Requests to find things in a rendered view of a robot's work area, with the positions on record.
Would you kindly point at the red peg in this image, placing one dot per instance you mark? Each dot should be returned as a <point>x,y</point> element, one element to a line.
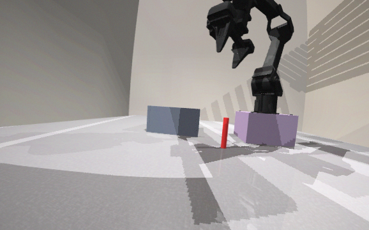
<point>225,132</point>

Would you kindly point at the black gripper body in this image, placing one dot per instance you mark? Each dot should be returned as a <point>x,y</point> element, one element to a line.
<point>241,15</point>

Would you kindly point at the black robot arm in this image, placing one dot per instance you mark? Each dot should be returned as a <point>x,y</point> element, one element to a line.
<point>266,85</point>

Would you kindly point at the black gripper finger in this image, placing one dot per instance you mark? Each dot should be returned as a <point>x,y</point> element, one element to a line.
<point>239,55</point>
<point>223,27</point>

